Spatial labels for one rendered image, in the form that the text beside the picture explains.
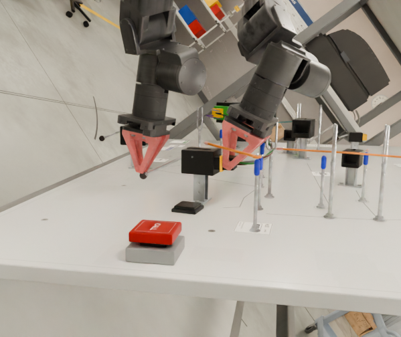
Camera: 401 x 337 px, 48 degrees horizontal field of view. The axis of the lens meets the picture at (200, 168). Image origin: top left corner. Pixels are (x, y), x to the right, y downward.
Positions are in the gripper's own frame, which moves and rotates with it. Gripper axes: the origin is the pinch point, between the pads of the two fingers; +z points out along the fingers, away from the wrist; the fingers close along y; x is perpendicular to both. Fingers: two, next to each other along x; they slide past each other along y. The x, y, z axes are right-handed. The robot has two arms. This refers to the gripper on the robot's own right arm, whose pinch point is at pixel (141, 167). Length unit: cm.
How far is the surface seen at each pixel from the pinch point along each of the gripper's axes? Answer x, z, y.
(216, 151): -13.2, -5.9, -0.4
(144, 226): -13.8, -0.4, -25.4
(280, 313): -26, 42, 43
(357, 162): -35.2, -5.7, 20.9
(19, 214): 10.2, 6.7, -18.1
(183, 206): -11.6, 2.3, -7.4
